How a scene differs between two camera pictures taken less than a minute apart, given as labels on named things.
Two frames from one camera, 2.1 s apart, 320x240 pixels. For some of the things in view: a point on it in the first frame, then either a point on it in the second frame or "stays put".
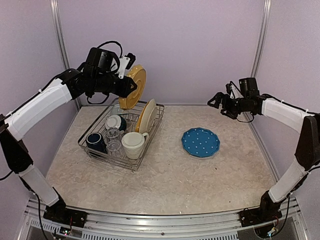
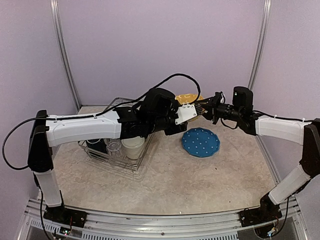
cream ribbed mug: (133, 143) stays put
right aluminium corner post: (266, 14) stays put
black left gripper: (123, 91) -> (179, 129)
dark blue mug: (95, 140) stays put
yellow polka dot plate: (138, 74) -> (188, 98)
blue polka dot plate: (200, 142) stays put
